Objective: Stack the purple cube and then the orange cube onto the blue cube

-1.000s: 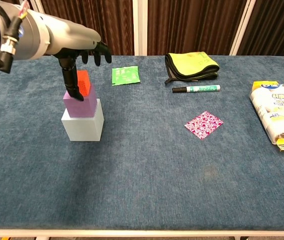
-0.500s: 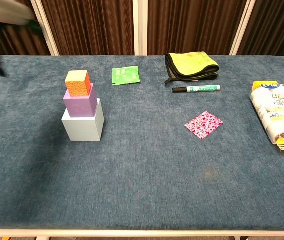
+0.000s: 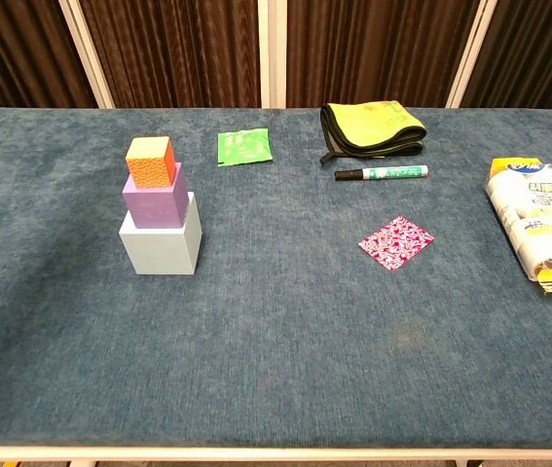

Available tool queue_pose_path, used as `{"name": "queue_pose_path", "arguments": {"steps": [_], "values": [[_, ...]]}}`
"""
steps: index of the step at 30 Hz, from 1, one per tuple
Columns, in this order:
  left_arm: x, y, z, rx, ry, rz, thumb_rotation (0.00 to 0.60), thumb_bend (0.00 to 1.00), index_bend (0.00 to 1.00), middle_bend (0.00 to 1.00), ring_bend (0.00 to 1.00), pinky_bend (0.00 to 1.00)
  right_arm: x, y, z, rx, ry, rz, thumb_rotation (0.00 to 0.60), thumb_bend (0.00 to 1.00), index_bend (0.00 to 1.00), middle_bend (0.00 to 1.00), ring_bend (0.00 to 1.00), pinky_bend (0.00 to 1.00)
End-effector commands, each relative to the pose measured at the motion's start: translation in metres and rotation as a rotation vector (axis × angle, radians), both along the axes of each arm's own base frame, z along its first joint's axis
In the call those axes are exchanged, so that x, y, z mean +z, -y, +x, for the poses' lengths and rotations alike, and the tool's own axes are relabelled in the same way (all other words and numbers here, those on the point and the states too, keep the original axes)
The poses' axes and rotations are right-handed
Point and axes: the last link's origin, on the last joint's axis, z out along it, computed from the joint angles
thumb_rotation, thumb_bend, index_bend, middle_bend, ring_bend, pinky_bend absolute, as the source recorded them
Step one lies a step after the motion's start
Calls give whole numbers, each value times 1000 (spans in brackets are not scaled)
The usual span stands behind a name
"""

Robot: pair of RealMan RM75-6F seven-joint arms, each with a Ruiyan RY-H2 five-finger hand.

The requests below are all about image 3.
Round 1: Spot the yellow snack bag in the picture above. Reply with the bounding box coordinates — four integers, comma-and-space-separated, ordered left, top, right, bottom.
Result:
484, 156, 552, 297

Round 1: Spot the blue table cloth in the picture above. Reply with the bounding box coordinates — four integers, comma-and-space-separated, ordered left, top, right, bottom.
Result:
0, 106, 552, 451

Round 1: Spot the purple cube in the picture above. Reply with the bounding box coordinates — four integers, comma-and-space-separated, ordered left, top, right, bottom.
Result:
122, 162, 190, 230

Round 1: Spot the green sachet packet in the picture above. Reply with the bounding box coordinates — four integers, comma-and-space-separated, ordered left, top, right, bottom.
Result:
216, 126, 275, 167

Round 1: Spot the small orange cube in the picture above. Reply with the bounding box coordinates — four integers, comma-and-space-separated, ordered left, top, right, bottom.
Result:
125, 136, 176, 190

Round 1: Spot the large white cube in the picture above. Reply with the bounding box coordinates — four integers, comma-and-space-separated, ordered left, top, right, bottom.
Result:
118, 191, 203, 276

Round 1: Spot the pink patterned paper square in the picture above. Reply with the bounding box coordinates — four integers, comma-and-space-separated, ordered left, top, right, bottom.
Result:
357, 215, 436, 275

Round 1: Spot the white partition post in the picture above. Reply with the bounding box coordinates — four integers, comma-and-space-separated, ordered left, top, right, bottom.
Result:
57, 0, 116, 110
444, 0, 499, 110
257, 0, 289, 110

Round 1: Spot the green microfiber cloth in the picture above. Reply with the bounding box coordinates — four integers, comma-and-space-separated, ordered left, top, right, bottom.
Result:
318, 100, 426, 164

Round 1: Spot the brown pleated curtain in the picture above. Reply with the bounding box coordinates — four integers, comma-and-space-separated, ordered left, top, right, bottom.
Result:
460, 0, 552, 112
284, 0, 479, 109
0, 0, 100, 114
79, 0, 262, 109

